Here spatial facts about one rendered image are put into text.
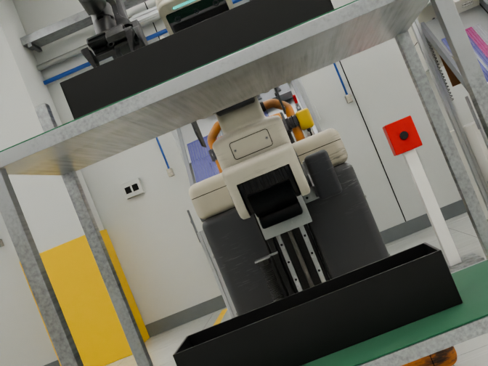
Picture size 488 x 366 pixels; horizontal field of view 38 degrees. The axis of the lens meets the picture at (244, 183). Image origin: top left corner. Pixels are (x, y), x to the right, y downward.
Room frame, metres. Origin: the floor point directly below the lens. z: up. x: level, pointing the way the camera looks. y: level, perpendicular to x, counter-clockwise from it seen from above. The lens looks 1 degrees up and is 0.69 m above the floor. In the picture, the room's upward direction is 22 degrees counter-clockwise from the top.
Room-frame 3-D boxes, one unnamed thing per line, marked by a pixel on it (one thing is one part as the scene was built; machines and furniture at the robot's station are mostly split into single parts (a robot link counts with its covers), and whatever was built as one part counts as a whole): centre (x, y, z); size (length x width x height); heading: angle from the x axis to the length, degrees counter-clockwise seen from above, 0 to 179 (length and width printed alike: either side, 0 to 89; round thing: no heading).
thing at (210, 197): (2.43, -0.09, 0.59); 0.55 x 0.34 x 0.83; 86
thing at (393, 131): (3.55, -0.82, 0.39); 0.24 x 0.24 x 0.78; 86
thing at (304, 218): (2.16, -0.13, 0.68); 0.28 x 0.27 x 0.25; 86
